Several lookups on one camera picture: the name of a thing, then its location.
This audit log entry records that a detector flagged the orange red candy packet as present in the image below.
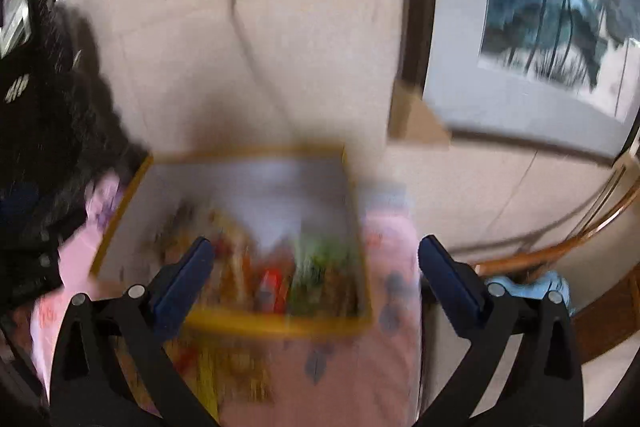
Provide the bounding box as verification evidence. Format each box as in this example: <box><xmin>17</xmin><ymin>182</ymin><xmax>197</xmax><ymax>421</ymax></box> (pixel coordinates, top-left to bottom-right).
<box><xmin>257</xmin><ymin>264</ymin><xmax>293</xmax><ymax>310</ymax></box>

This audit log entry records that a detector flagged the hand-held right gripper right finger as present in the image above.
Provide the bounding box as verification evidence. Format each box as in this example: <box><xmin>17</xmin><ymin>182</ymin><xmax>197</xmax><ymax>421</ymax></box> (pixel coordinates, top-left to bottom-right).
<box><xmin>415</xmin><ymin>234</ymin><xmax>586</xmax><ymax>427</ymax></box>

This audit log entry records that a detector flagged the pink printed tablecloth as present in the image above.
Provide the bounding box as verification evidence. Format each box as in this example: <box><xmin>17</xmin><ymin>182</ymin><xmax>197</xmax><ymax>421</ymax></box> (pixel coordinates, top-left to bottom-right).
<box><xmin>30</xmin><ymin>172</ymin><xmax>426</xmax><ymax>427</ymax></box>

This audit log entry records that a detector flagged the lime green snack packet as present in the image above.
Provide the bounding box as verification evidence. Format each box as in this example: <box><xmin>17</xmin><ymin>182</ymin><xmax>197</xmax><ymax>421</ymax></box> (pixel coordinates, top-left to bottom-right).
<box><xmin>292</xmin><ymin>242</ymin><xmax>353</xmax><ymax>315</ymax></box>

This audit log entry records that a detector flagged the carved dark wooden furniture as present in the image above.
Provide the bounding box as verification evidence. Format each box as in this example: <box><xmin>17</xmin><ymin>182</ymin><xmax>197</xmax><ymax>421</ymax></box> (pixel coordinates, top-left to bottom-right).
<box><xmin>0</xmin><ymin>0</ymin><xmax>153</xmax><ymax>258</ymax></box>

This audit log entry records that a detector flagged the yellow bread packet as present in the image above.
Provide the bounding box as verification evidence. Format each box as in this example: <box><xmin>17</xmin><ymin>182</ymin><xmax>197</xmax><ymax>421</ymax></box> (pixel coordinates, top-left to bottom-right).
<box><xmin>195</xmin><ymin>342</ymin><xmax>273</xmax><ymax>413</ymax></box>

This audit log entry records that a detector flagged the wooden cabinet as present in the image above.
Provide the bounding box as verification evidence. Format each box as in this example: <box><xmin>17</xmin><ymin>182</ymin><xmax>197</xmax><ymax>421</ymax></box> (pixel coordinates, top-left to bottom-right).
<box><xmin>570</xmin><ymin>257</ymin><xmax>640</xmax><ymax>358</ymax></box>

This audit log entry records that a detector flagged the cardboard corner protector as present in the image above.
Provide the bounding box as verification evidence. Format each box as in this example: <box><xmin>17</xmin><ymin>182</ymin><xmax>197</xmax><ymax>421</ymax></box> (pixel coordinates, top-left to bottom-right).
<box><xmin>389</xmin><ymin>79</ymin><xmax>453</xmax><ymax>145</ymax></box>

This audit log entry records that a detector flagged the large framed lotus painting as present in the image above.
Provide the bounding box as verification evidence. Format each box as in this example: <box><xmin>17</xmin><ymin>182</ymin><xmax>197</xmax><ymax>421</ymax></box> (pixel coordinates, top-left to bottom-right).
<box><xmin>400</xmin><ymin>0</ymin><xmax>640</xmax><ymax>165</ymax></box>

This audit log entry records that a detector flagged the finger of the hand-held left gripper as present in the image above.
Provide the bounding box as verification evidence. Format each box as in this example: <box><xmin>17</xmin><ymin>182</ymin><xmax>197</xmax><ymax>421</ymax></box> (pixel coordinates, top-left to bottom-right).
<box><xmin>0</xmin><ymin>227</ymin><xmax>65</xmax><ymax>308</ymax></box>

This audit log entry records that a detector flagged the yellow cardboard box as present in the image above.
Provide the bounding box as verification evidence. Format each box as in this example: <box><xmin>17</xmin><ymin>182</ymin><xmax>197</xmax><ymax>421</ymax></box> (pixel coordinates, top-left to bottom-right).
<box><xmin>90</xmin><ymin>146</ymin><xmax>373</xmax><ymax>340</ymax></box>

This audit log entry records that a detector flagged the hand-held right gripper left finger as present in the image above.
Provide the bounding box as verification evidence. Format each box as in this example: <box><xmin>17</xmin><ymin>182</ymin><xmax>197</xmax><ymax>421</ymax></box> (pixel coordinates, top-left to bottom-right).
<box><xmin>50</xmin><ymin>236</ymin><xmax>218</xmax><ymax>427</ymax></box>

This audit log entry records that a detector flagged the bent rattan chair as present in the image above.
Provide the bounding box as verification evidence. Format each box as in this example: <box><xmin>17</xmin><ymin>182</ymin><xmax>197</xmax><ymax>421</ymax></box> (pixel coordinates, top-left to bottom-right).
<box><xmin>470</xmin><ymin>167</ymin><xmax>640</xmax><ymax>288</ymax></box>

